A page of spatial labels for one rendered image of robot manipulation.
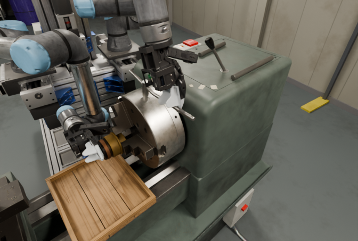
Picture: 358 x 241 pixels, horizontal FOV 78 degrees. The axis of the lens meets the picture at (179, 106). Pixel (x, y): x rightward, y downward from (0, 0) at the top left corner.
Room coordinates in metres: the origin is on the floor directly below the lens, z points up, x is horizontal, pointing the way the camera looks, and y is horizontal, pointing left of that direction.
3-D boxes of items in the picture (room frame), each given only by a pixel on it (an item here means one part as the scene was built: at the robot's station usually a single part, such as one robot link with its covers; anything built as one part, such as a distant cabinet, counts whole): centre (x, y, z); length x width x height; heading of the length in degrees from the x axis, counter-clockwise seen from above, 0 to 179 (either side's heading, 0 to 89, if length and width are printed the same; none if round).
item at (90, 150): (0.53, 0.31, 1.10); 0.09 x 0.06 x 0.03; 40
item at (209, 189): (0.95, -0.16, 0.43); 0.60 x 0.48 x 0.86; 131
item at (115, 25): (1.33, 0.36, 1.33); 0.13 x 0.12 x 0.14; 102
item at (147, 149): (0.56, 0.13, 1.09); 0.12 x 0.11 x 0.05; 41
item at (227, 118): (0.95, -0.16, 1.06); 0.59 x 0.48 x 0.39; 131
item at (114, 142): (0.58, 0.25, 1.08); 0.09 x 0.09 x 0.09; 41
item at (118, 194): (0.52, 0.32, 0.89); 0.36 x 0.30 x 0.04; 41
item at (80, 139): (0.61, 0.38, 1.08); 0.12 x 0.09 x 0.08; 40
